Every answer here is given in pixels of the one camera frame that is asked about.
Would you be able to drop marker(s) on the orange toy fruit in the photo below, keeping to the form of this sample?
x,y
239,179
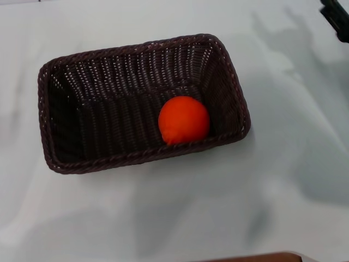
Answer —
x,y
184,119

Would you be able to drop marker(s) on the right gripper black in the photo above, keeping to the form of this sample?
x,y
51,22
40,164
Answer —
x,y
336,19

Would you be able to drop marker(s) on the brown rounded panel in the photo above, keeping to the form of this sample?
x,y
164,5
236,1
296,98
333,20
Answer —
x,y
253,258

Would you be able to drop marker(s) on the dark woven rectangular basket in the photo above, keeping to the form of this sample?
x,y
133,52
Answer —
x,y
114,120

